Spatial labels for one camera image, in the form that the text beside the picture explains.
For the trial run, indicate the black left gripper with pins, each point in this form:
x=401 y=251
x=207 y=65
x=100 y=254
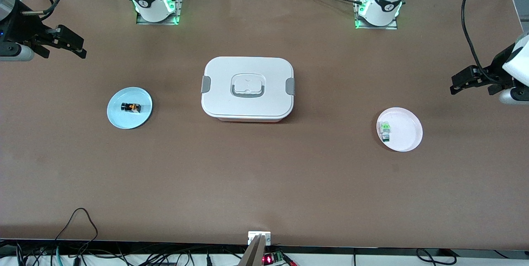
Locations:
x=494 y=72

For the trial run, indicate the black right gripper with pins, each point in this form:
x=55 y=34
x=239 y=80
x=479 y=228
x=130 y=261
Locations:
x=18 y=29

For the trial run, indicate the orange and black switch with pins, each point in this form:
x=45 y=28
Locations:
x=131 y=107

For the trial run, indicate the white lunch box grey latches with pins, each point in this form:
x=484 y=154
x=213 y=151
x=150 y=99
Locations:
x=248 y=88

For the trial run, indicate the light pink round plate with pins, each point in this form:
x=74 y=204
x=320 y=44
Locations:
x=407 y=129

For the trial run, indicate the light blue round plate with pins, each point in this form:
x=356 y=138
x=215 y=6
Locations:
x=124 y=119

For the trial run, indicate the red display electronics board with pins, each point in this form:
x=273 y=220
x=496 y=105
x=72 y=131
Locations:
x=272 y=257

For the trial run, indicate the green and white switch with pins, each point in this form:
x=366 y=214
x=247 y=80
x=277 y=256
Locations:
x=385 y=130

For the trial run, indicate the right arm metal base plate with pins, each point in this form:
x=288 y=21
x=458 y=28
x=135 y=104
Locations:
x=180 y=1

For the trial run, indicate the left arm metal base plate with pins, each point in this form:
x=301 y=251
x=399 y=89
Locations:
x=359 y=24

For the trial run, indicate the white table edge bracket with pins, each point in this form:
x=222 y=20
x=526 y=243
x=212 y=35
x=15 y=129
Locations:
x=253 y=235

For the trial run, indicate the grey metal camera bar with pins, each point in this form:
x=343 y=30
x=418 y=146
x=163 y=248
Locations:
x=253 y=253

